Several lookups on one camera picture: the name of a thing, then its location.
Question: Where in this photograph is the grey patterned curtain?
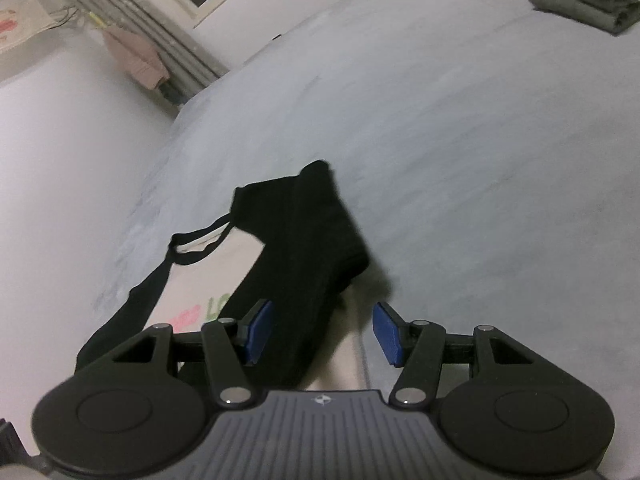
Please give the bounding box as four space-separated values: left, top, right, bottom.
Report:
40 0 231 108

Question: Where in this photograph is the pink hanging garment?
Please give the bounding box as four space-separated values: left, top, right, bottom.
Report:
102 27 171 92

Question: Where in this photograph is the wall poster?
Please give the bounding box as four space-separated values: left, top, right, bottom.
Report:
0 0 57 54

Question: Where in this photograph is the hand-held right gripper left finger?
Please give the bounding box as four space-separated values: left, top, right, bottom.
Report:
111 299 275 407

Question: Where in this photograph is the cream sweatshirt with black sleeves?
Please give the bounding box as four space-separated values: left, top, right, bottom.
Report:
77 160 373 392

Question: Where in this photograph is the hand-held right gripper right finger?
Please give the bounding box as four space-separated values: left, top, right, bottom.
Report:
372 301 537 407

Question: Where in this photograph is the dark hanging garment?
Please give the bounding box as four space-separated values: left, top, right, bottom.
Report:
157 77 183 108

